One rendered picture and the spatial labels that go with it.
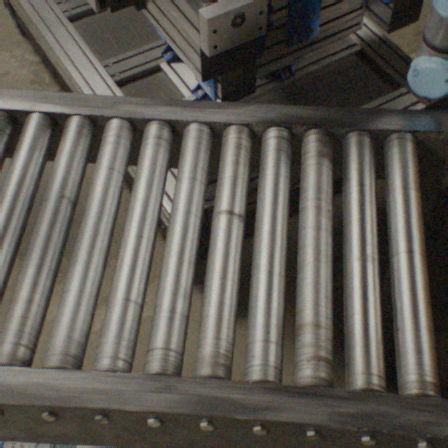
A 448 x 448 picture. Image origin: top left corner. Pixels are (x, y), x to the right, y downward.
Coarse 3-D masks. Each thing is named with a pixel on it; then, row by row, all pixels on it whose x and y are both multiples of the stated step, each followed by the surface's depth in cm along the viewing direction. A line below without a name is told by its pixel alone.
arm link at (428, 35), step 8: (440, 0) 113; (432, 8) 116; (440, 8) 114; (432, 16) 116; (440, 16) 115; (432, 24) 117; (440, 24) 115; (424, 32) 120; (432, 32) 117; (440, 32) 116; (424, 40) 120; (432, 40) 118; (440, 40) 117; (432, 48) 119; (440, 48) 118
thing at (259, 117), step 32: (0, 96) 127; (32, 96) 127; (64, 96) 127; (96, 96) 127; (96, 128) 127; (224, 128) 124; (256, 128) 123; (288, 128) 123; (320, 128) 122; (352, 128) 122; (384, 128) 122; (416, 128) 122; (256, 160) 129
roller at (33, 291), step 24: (72, 120) 124; (72, 144) 120; (72, 168) 118; (48, 192) 115; (72, 192) 116; (48, 216) 112; (72, 216) 115; (48, 240) 109; (24, 264) 107; (48, 264) 107; (24, 288) 104; (48, 288) 106; (24, 312) 102; (0, 336) 101; (24, 336) 100; (0, 360) 98; (24, 360) 99
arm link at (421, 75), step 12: (420, 48) 122; (420, 60) 120; (432, 60) 119; (444, 60) 119; (420, 72) 120; (432, 72) 119; (444, 72) 119; (420, 84) 122; (432, 84) 121; (444, 84) 120; (432, 96) 123; (444, 96) 122
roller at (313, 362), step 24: (312, 144) 120; (312, 168) 117; (312, 192) 114; (312, 216) 111; (312, 240) 108; (312, 264) 106; (312, 288) 104; (312, 312) 101; (312, 336) 99; (312, 360) 97; (312, 384) 95
